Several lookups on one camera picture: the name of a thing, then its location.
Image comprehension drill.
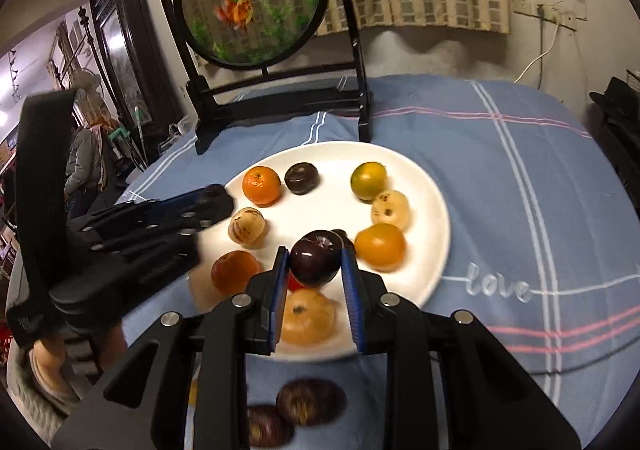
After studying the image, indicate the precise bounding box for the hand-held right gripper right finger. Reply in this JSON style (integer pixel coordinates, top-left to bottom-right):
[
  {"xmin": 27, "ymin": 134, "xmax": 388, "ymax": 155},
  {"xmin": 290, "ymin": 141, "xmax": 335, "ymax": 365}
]
[{"xmin": 340, "ymin": 246, "xmax": 583, "ymax": 450}]

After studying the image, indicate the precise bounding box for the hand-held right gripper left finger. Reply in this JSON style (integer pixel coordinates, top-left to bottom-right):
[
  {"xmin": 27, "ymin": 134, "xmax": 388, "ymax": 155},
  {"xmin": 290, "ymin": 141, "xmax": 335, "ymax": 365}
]
[{"xmin": 52, "ymin": 246, "xmax": 292, "ymax": 450}]

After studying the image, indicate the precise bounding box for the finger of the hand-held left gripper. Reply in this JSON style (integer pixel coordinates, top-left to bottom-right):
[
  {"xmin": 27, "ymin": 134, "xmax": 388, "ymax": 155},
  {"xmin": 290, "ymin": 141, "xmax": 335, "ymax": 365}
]
[
  {"xmin": 80, "ymin": 184, "xmax": 236, "ymax": 247},
  {"xmin": 75, "ymin": 229, "xmax": 202, "ymax": 303}
]

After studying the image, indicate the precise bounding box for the beige longan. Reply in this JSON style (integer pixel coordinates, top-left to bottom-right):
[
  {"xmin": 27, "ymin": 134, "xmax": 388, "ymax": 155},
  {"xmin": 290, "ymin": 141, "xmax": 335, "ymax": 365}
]
[
  {"xmin": 371, "ymin": 189, "xmax": 411, "ymax": 230},
  {"xmin": 228, "ymin": 207, "xmax": 267, "ymax": 247},
  {"xmin": 280, "ymin": 289, "xmax": 337, "ymax": 346}
]

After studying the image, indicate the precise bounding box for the orange tangerine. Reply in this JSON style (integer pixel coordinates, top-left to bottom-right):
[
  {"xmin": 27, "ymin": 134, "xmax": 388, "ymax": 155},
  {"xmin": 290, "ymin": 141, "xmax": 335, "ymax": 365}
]
[
  {"xmin": 242, "ymin": 166, "xmax": 282, "ymax": 207},
  {"xmin": 210, "ymin": 250, "xmax": 262, "ymax": 296}
]

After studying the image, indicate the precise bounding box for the dark purple plum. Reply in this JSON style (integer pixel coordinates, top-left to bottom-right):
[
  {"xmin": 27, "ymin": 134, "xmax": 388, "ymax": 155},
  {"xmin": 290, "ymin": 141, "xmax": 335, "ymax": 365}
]
[{"xmin": 290, "ymin": 229, "xmax": 343, "ymax": 288}]

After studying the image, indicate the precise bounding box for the small dark plum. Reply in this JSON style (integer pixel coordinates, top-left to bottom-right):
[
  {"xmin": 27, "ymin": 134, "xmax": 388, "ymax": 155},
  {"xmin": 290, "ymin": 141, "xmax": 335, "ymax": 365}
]
[
  {"xmin": 247, "ymin": 405, "xmax": 296, "ymax": 448},
  {"xmin": 330, "ymin": 229, "xmax": 357, "ymax": 251}
]

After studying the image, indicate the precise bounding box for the white oval plate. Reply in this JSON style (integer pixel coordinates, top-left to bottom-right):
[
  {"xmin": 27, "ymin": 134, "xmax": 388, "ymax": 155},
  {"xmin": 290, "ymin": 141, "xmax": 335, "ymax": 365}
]
[{"xmin": 187, "ymin": 141, "xmax": 452, "ymax": 363}]

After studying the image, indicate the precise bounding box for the wrinkled brown chestnut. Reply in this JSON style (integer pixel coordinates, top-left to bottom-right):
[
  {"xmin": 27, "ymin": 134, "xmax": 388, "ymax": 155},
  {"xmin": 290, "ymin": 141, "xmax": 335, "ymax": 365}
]
[{"xmin": 276, "ymin": 378, "xmax": 347, "ymax": 426}]

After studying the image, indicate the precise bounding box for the green tangerine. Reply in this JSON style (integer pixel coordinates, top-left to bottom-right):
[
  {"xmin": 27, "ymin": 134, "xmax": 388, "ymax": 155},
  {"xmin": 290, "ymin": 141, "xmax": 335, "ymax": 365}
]
[{"xmin": 350, "ymin": 161, "xmax": 389, "ymax": 202}]

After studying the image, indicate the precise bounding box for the person's left forearm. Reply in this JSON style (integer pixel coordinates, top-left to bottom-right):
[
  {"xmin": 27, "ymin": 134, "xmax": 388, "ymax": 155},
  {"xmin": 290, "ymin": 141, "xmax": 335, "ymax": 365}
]
[{"xmin": 5, "ymin": 347, "xmax": 81, "ymax": 436}]

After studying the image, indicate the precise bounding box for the person's left hand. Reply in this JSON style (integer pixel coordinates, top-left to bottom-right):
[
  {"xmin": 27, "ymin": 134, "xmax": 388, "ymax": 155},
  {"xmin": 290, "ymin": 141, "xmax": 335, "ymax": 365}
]
[{"xmin": 29, "ymin": 323, "xmax": 127, "ymax": 403}]

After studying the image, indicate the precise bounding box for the orange kumquat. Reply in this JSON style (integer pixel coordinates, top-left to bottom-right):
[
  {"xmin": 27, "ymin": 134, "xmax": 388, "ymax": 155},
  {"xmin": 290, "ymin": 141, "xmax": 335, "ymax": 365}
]
[{"xmin": 354, "ymin": 223, "xmax": 407, "ymax": 272}]

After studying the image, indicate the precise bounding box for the clear plastic bag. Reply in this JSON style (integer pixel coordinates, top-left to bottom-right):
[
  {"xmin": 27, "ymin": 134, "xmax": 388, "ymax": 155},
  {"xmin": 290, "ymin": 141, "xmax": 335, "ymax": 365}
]
[{"xmin": 167, "ymin": 115, "xmax": 196, "ymax": 136}]

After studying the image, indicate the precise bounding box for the dark brown chestnut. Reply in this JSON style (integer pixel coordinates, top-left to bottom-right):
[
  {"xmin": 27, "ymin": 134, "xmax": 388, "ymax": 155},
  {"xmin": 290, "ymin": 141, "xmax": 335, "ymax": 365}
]
[{"xmin": 284, "ymin": 162, "xmax": 321, "ymax": 194}]

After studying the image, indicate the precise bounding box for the white standing fan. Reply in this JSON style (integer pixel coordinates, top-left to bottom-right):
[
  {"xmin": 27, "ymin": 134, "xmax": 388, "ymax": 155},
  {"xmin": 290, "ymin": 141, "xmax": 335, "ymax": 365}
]
[{"xmin": 70, "ymin": 68, "xmax": 106, "ymax": 96}]

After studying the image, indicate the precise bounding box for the blue striped tablecloth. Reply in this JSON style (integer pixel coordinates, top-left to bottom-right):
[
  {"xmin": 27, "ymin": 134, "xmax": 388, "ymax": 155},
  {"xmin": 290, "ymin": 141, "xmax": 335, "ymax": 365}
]
[{"xmin": 120, "ymin": 74, "xmax": 640, "ymax": 450}]

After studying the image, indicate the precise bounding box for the black hat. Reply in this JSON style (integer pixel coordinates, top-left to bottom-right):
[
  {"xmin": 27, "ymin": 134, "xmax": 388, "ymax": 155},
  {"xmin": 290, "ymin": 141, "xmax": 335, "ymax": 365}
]
[{"xmin": 589, "ymin": 75, "xmax": 640, "ymax": 118}]

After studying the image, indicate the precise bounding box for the dark carved wooden frame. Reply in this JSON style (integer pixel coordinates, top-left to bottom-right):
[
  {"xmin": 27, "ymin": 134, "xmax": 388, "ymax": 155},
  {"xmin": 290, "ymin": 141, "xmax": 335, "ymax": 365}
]
[{"xmin": 89, "ymin": 0, "xmax": 181, "ymax": 131}]

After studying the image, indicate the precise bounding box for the white power cable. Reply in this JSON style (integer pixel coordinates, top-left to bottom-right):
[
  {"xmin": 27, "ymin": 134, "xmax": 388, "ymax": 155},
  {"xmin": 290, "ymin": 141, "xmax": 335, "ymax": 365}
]
[{"xmin": 512, "ymin": 22, "xmax": 561, "ymax": 82}]

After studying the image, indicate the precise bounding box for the black power cable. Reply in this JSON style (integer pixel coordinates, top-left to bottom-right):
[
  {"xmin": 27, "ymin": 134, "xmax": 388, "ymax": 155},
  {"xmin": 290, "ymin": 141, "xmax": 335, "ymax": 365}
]
[{"xmin": 537, "ymin": 5, "xmax": 547, "ymax": 88}]

